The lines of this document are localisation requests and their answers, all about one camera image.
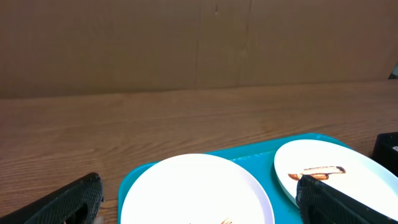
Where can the white plate with small stain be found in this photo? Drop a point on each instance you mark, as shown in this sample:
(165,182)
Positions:
(196,188)

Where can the white plate with sauce streak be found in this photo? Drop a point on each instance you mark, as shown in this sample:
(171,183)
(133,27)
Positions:
(342,168)

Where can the black tray of soapy water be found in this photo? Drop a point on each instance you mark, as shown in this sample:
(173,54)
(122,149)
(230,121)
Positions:
(385,151)

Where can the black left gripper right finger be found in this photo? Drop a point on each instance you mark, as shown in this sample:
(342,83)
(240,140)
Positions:
(319,203)

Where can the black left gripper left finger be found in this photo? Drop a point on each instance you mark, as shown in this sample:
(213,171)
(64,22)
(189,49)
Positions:
(77,202)

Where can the teal plastic tray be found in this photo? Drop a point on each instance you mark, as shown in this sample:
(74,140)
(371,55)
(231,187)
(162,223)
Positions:
(257,159)

